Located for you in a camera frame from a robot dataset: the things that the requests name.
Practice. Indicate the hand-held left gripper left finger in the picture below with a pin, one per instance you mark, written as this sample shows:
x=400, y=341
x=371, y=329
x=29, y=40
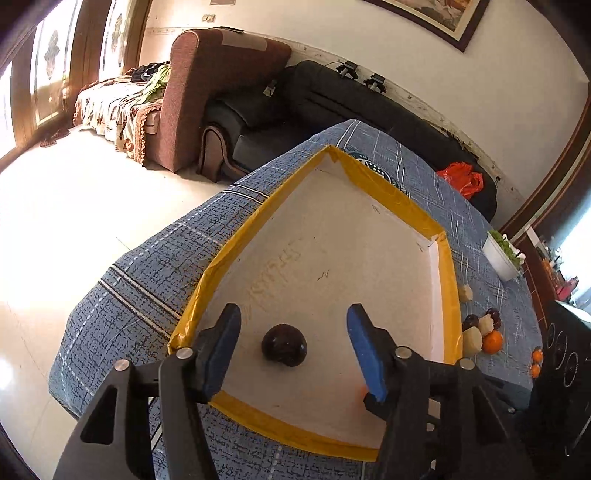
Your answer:
x=221, y=355

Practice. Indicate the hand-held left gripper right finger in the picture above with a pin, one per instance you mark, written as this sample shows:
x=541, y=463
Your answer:
x=364, y=350

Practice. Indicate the dark purple plum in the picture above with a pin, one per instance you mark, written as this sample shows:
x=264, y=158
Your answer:
x=284, y=346

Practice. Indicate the dark red plum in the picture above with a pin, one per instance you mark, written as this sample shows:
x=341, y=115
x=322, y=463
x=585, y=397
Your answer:
x=495, y=316
x=471, y=321

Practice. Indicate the large pale sugarcane piece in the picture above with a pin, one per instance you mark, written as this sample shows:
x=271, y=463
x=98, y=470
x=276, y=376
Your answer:
x=472, y=342

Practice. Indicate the yellow-edged white cardboard tray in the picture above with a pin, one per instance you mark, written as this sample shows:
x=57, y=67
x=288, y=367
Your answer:
x=323, y=230

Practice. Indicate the blue plaid tablecloth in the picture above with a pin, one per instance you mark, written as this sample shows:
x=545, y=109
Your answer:
x=138, y=286

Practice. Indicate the wooden cabinet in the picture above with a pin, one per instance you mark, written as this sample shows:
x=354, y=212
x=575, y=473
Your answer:
x=538, y=277

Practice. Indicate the white bowl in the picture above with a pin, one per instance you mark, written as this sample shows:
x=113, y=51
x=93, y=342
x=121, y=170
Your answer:
x=496, y=258

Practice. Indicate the green leafy vegetables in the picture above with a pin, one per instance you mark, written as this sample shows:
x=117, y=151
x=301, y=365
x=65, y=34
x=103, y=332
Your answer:
x=505, y=247

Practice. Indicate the red plastic bag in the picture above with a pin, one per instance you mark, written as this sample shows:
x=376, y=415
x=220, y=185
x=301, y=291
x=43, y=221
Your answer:
x=459, y=180

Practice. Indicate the black leather sofa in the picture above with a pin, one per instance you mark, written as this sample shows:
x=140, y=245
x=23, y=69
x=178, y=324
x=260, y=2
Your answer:
x=323, y=101

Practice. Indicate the brown fabric sofa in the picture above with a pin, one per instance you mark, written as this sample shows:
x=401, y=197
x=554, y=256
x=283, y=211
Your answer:
x=207, y=92

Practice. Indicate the black clamp device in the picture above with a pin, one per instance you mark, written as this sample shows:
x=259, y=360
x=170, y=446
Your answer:
x=375, y=82
x=347, y=69

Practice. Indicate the patterned brown sofa blanket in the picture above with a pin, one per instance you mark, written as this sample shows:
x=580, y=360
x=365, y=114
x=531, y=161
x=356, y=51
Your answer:
x=111, y=106

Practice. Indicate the green cloth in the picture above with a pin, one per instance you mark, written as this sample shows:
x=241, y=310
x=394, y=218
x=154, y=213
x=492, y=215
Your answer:
x=157, y=81

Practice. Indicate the wooden glass door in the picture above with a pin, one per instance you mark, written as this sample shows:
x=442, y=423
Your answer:
x=85, y=46

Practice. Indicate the wooden door frame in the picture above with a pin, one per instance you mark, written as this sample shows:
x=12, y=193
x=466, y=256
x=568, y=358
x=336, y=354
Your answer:
x=554, y=180

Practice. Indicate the framed wall picture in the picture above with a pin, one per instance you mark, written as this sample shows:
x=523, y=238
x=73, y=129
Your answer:
x=438, y=18

